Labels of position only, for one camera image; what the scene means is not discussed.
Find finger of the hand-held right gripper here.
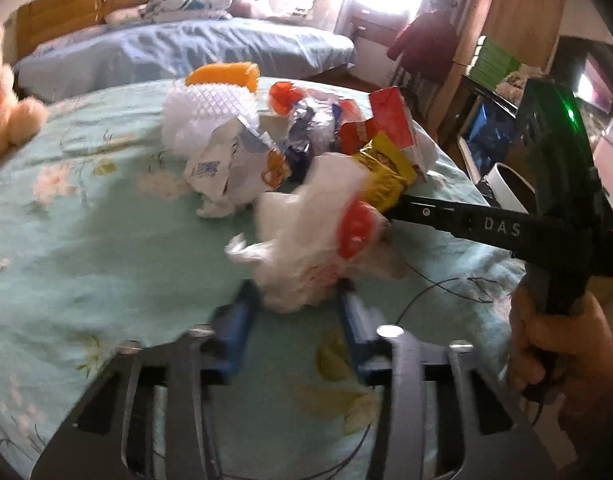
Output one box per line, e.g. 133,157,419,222
383,194,539,261

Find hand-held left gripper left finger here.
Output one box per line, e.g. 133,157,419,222
31,280,262,480

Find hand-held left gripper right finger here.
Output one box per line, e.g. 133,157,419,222
336,282,557,480

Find white trash bin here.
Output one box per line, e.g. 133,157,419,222
479,162,537,216

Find red round plastic piece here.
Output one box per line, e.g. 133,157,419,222
336,201,387,261

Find white plastic bag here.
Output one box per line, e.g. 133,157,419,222
225,152,412,313

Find red carton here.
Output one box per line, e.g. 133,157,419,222
369,86,418,151

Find blue silver foil wrapper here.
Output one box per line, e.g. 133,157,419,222
281,100,344,183

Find white foam net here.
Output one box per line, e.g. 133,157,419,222
160,77,261,156

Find person's right forearm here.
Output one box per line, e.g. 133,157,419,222
551,390,613,480

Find person's right hand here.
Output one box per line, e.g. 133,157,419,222
506,285,613,411

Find yellow snack packet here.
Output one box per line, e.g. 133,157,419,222
351,132,419,213

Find red snack packet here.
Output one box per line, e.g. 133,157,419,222
339,120,382,156

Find green boxes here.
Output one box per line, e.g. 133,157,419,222
473,37,522,86

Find green floral bedsheet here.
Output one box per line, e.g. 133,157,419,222
0,77,527,480

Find crumpled white paper packet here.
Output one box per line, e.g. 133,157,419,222
184,117,292,218

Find dark red jacket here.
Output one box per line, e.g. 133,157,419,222
386,10,459,86

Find wooden wardrobe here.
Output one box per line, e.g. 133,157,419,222
456,0,567,86

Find white window cabinet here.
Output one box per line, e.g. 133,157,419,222
349,2,412,61

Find orange plastic wrapper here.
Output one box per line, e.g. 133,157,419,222
269,81,304,113

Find orange foam piece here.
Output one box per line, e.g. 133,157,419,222
185,61,261,93

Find bed with blue sheet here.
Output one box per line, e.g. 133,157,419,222
14,17,359,103

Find beige teddy bear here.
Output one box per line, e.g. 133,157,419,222
0,22,50,171

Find white and blue pillow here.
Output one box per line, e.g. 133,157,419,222
141,0,237,20

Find wooden headboard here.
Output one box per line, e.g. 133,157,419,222
16,0,172,61

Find black cable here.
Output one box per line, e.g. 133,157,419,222
393,267,512,326

